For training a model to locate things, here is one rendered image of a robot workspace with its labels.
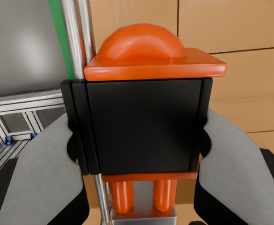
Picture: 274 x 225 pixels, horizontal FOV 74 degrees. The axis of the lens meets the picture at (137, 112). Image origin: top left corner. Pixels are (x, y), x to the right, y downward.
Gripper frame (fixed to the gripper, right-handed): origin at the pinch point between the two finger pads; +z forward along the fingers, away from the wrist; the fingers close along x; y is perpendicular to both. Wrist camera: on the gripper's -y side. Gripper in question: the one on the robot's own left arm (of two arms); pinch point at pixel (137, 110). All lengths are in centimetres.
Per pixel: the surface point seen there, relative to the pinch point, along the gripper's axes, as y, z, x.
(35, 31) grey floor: 3, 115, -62
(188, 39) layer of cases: 3, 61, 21
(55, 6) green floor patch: -11, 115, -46
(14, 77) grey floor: 32, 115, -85
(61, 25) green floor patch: 0, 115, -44
